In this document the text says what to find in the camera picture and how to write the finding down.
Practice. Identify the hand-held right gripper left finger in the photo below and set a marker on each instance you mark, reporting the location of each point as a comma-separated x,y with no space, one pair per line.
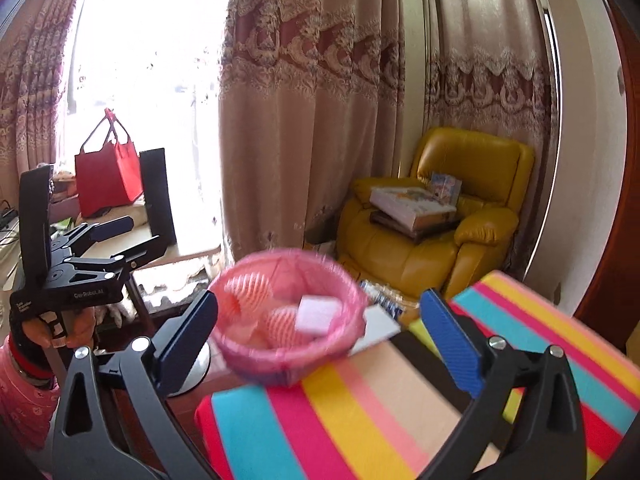
192,321

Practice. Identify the striped colourful tablecloth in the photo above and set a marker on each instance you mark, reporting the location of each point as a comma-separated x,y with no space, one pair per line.
350,410

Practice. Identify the person's left forearm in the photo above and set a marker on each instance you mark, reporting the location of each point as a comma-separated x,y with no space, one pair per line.
20,405

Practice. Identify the pink lined trash bin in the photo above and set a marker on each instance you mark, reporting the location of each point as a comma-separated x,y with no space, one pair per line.
280,366

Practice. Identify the red tote bag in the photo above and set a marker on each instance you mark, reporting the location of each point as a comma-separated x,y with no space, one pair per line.
105,180

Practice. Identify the dark wooden board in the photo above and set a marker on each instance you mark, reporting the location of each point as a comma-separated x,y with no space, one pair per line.
415,232

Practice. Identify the small blue white box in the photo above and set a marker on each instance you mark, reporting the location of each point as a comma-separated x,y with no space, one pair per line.
445,186

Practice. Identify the blue white packets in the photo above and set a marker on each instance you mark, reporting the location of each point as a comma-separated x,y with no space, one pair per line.
390,300

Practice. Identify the yellow leather armchair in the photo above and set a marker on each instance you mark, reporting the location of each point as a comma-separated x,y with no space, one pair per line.
470,155

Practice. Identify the person's left hand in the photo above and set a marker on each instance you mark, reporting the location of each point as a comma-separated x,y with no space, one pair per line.
82,327

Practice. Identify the lace patterned curtain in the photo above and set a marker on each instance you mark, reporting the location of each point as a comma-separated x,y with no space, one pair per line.
300,110
35,85
490,60

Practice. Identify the black rectangular speaker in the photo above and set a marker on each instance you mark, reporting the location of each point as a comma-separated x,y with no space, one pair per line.
157,195

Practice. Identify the beige side table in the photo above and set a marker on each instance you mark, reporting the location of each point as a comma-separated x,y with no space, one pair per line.
190,255

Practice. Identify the white round stand base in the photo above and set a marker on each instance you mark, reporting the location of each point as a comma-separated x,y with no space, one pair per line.
192,375

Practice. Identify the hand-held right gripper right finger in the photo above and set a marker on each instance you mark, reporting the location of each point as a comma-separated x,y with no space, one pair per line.
450,342

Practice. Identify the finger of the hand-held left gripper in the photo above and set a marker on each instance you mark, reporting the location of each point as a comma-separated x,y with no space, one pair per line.
107,229
135,256

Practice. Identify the dark wooden door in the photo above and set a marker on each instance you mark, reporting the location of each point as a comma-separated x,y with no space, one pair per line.
631,110

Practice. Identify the white foam block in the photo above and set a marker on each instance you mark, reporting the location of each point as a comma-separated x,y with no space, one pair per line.
318,315

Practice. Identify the white flat cardboard box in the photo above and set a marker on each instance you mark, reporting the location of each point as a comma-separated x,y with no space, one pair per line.
405,205

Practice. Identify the pink foam fruit net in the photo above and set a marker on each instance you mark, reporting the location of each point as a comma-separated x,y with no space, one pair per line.
282,330
247,294

